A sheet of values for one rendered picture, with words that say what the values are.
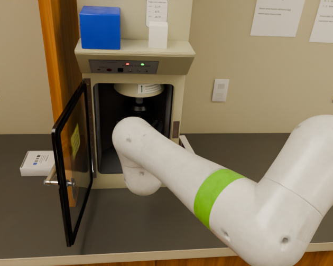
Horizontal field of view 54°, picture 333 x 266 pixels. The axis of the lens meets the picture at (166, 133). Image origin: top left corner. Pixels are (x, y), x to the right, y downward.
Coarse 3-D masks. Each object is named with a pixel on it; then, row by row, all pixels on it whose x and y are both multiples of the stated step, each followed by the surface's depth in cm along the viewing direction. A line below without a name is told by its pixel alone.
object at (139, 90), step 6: (114, 84) 114; (120, 84) 110; (126, 84) 108; (132, 84) 107; (138, 84) 107; (144, 84) 107; (150, 84) 108; (156, 84) 110; (162, 84) 114; (120, 90) 109; (126, 90) 108; (132, 90) 107; (138, 90) 107; (144, 90) 108; (150, 90) 108; (156, 90) 110; (162, 90) 113; (132, 96) 108; (138, 96) 108; (144, 96) 108; (150, 96) 109
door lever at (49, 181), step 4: (52, 168) 91; (52, 172) 89; (56, 172) 90; (48, 176) 88; (52, 176) 88; (44, 180) 86; (48, 180) 86; (52, 180) 87; (56, 180) 87; (44, 184) 87; (48, 184) 86; (52, 184) 86; (56, 184) 86
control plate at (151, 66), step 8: (96, 64) 92; (104, 64) 92; (112, 64) 92; (120, 64) 92; (136, 64) 93; (144, 64) 93; (152, 64) 93; (96, 72) 97; (104, 72) 97; (112, 72) 97; (120, 72) 97; (128, 72) 98; (136, 72) 98; (144, 72) 98; (152, 72) 98
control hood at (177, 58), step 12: (132, 48) 89; (144, 48) 90; (156, 48) 90; (168, 48) 91; (180, 48) 92; (84, 60) 89; (132, 60) 90; (144, 60) 90; (156, 60) 91; (168, 60) 91; (180, 60) 91; (192, 60) 91; (84, 72) 97; (156, 72) 99; (168, 72) 99; (180, 72) 99
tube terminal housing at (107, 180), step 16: (80, 0) 89; (96, 0) 90; (112, 0) 90; (128, 0) 91; (144, 0) 91; (176, 0) 92; (128, 16) 93; (144, 16) 93; (176, 16) 94; (128, 32) 95; (144, 32) 96; (176, 32) 97; (96, 80) 102; (112, 80) 102; (128, 80) 103; (144, 80) 104; (160, 80) 104; (176, 80) 105; (176, 96) 108; (176, 112) 111; (96, 160) 117; (112, 176) 122
